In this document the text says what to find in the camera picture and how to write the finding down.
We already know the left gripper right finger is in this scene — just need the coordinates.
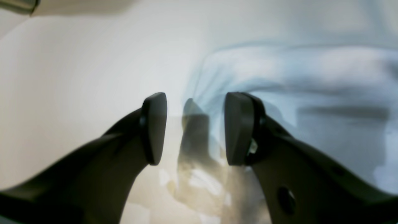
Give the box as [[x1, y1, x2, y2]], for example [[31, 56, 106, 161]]
[[224, 92, 398, 224]]

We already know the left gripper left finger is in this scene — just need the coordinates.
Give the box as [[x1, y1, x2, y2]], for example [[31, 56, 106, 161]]
[[1, 92, 167, 224]]

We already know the white printed t-shirt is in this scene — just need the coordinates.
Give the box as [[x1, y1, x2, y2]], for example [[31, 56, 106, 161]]
[[184, 0, 397, 194]]

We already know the grey cardboard box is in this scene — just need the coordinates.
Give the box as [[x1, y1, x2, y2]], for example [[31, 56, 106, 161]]
[[0, 0, 41, 15]]

